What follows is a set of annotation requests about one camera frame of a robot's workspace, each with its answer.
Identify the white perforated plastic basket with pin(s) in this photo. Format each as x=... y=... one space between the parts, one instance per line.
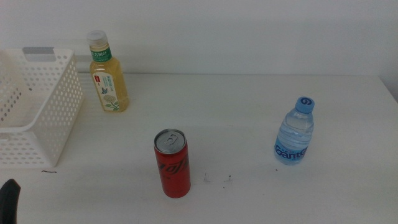
x=62 y=102

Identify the red cola can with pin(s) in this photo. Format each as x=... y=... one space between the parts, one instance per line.
x=174 y=168

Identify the clear water bottle blue cap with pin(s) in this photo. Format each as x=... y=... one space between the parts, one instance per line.
x=293 y=137

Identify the yellow tea bottle green label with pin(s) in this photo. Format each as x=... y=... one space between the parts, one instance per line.
x=109 y=81

